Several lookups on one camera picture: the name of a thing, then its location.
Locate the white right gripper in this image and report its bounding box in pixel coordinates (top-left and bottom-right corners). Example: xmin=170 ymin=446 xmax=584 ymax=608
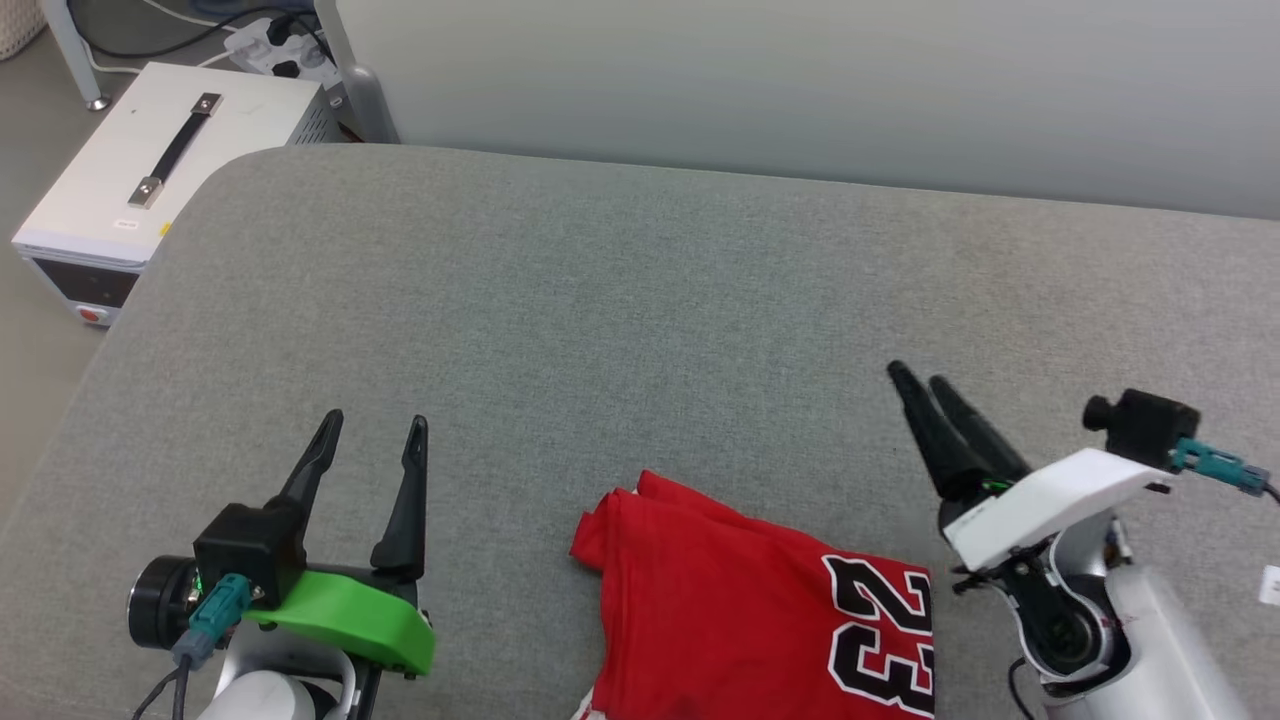
xmin=886 ymin=361 xmax=1172 ymax=687

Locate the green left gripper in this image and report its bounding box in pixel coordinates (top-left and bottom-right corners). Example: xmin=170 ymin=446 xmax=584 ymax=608
xmin=244 ymin=409 xmax=437 ymax=681

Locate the red basketball jersey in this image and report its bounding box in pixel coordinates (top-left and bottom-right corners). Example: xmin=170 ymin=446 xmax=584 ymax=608
xmin=569 ymin=469 xmax=937 ymax=720

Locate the white equipment box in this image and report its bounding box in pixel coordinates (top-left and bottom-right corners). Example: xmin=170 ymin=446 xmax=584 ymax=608
xmin=11 ymin=61 xmax=342 ymax=329

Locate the grey metal table leg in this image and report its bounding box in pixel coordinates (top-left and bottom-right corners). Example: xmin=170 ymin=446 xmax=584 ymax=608
xmin=314 ymin=0 xmax=402 ymax=145
xmin=44 ymin=0 xmax=112 ymax=112

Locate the white power strip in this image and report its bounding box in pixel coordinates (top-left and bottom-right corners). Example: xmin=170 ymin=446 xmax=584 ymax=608
xmin=224 ymin=14 xmax=343 ymax=88

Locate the woven wicker basket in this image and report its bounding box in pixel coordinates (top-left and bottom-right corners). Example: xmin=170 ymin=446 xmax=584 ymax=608
xmin=0 ymin=0 xmax=47 ymax=60

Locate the teal left camera connector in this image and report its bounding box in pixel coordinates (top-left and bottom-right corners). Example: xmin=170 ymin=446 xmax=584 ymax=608
xmin=171 ymin=572 xmax=252 ymax=670

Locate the teal camera connector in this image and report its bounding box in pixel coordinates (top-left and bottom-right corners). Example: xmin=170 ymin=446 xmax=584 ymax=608
xmin=171 ymin=572 xmax=252 ymax=670
xmin=1169 ymin=437 xmax=1273 ymax=498

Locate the teal right camera connector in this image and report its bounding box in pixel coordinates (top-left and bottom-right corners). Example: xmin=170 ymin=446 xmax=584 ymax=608
xmin=1169 ymin=437 xmax=1273 ymax=498

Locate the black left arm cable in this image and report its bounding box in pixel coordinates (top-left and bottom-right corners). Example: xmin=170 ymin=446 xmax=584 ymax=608
xmin=129 ymin=654 xmax=193 ymax=720

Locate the black box carry handle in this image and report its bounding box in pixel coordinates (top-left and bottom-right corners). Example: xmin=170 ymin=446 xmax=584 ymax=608
xmin=127 ymin=92 xmax=224 ymax=210

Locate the black floor power cable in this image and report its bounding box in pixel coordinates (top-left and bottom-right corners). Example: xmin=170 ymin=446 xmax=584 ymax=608
xmin=68 ymin=4 xmax=293 ymax=63

